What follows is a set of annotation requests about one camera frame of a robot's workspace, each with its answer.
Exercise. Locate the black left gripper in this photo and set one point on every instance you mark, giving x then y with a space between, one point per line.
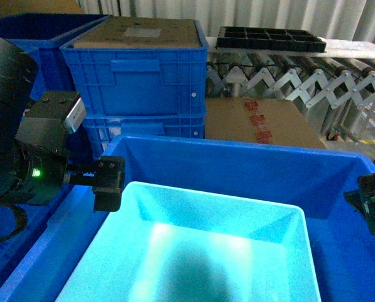
34 157

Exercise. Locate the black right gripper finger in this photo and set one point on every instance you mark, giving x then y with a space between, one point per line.
362 199

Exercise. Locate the light cyan plastic tray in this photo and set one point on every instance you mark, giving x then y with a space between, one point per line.
173 244

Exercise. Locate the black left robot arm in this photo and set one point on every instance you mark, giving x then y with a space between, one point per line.
17 75

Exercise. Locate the lower blue stacking crate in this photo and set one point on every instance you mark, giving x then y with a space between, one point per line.
102 130

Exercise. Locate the blue stacking crate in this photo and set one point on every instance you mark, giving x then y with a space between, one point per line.
102 130
140 81

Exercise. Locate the large blue plastic bin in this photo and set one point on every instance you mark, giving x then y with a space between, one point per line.
35 264

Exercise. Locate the upper blue stacking crate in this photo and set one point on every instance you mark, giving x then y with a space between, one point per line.
140 81

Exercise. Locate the expandable roller conveyor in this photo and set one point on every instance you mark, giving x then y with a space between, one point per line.
333 90

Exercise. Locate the brown cardboard box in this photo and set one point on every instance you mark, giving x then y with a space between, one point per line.
265 121

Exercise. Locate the cardboard sheet on crate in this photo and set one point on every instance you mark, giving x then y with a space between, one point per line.
133 32

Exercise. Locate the dark blue rear crate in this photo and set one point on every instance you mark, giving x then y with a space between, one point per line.
41 35

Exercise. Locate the black compartment tray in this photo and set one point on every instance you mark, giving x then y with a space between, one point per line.
269 39

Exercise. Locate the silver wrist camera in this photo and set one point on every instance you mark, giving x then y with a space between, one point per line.
75 112

